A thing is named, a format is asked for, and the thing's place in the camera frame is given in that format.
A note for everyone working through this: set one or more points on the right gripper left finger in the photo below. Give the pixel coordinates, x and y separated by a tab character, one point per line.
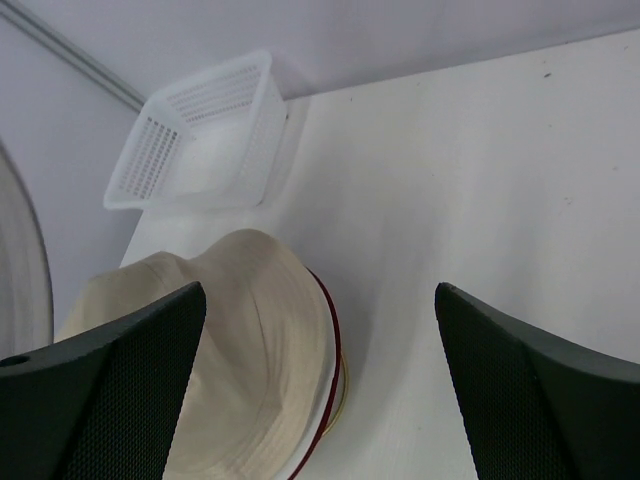
103	404

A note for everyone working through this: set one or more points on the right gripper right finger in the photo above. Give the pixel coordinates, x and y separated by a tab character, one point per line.
535	405

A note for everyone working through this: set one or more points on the beige bucket hat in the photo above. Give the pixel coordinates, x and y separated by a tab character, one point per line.
260	359

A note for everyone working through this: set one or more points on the red bucket hat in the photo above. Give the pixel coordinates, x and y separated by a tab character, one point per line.
343	374

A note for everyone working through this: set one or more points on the white bucket hat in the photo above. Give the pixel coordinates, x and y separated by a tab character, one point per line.
321	410

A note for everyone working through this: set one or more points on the white plastic basket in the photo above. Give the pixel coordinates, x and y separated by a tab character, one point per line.
208	141

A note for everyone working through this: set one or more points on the left aluminium frame post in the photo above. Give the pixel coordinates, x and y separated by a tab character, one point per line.
53	41

